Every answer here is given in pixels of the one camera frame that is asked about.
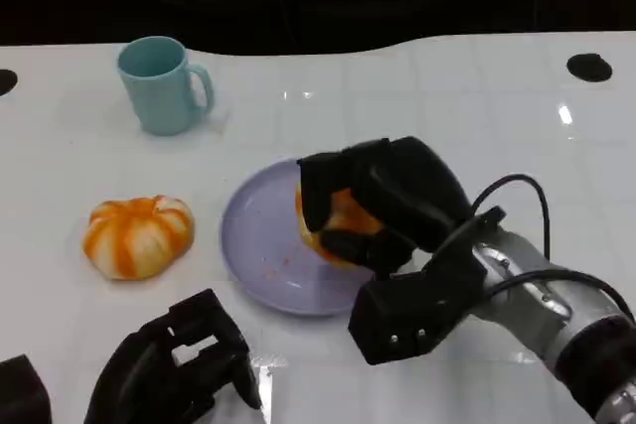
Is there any orange white toy bread roll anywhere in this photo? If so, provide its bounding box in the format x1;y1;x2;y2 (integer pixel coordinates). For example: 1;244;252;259
295;180;385;272
81;194;196;282

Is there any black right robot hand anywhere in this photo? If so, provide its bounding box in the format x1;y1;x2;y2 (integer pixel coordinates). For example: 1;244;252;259
296;135;476;281

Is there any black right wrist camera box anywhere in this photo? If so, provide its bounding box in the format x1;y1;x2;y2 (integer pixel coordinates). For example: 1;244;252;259
347;247;489;366

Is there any lilac plate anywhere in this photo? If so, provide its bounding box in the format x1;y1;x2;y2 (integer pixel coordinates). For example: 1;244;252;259
220;157;416;319

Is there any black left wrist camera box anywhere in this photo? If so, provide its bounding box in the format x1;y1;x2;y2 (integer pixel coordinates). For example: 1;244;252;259
0;353;53;424

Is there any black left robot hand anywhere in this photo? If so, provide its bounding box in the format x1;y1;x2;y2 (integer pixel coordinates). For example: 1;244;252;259
82;288;263;424

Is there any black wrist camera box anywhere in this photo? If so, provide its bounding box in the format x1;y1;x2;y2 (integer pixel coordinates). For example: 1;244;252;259
347;247;489;366
0;353;53;424

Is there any pale green mug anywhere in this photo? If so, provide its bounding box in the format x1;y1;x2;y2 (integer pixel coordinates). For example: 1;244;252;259
116;36;216;137

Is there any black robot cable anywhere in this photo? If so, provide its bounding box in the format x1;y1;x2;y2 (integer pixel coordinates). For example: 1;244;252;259
426;173;552;266
484;268;636;329

